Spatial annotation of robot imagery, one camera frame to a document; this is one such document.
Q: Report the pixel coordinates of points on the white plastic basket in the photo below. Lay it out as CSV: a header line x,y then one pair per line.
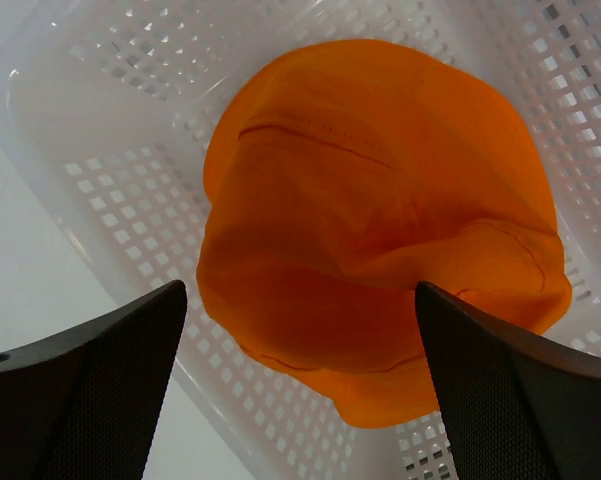
x,y
107,109

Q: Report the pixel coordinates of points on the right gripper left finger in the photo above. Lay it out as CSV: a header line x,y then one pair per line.
x,y
84,403

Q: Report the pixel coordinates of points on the orange bucket hat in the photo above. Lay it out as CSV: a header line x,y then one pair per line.
x,y
341,176

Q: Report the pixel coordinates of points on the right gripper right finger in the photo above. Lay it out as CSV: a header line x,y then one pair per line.
x,y
515,405

